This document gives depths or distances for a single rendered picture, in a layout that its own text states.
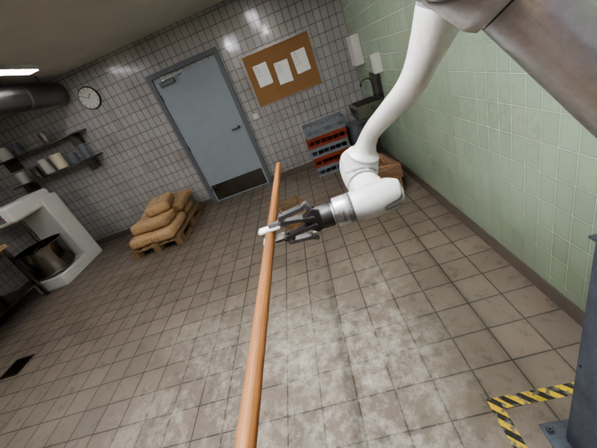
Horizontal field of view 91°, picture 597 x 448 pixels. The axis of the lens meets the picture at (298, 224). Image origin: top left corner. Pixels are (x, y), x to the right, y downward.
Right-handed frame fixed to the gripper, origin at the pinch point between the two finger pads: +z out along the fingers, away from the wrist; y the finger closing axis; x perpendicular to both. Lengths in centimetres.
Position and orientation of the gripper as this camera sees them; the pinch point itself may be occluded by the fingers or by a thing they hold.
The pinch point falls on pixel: (271, 234)
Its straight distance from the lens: 92.4
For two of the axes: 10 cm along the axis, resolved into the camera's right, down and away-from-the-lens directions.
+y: 3.4, 8.2, 4.6
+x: -0.3, -4.7, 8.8
